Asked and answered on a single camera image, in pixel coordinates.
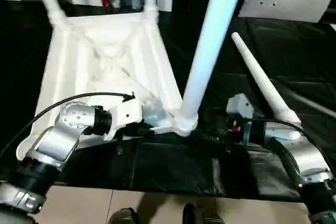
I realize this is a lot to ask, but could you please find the white plastic table top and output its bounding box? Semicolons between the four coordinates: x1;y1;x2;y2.
16;6;199;161

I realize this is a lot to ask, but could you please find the dark left robot leg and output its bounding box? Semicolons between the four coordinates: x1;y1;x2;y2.
109;207;137;224

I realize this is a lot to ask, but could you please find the black mat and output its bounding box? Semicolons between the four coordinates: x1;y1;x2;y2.
0;0;336;204

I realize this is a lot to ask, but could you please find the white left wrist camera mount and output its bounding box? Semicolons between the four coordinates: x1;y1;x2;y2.
103;93;144;142

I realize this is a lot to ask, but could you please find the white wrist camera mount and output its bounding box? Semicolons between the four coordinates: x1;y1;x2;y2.
226;93;254;146
103;93;144;142

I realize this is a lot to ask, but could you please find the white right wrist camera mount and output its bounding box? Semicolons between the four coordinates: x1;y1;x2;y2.
226;93;254;146

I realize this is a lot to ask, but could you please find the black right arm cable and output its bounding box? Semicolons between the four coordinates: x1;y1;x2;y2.
251;118;336;167

